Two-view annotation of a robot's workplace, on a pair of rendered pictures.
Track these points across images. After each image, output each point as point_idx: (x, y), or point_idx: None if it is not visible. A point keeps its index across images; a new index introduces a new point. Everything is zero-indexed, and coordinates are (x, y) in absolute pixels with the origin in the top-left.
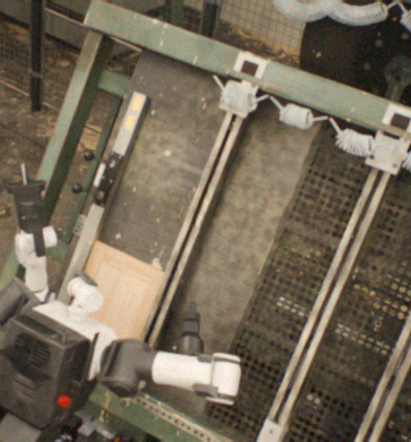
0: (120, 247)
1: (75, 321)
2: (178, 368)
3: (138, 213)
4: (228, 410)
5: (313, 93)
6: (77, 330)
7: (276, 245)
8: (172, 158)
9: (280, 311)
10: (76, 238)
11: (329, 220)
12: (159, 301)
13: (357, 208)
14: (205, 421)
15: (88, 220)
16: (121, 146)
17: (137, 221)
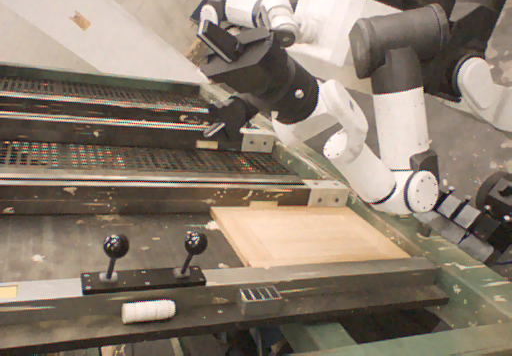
0: (233, 258)
1: (312, 19)
2: None
3: (167, 257)
4: (271, 165)
5: None
6: None
7: (96, 167)
8: (43, 250)
9: (158, 158)
10: (288, 309)
11: (41, 149)
12: (243, 184)
13: (16, 117)
14: (296, 169)
15: (240, 281)
16: (62, 286)
17: (179, 255)
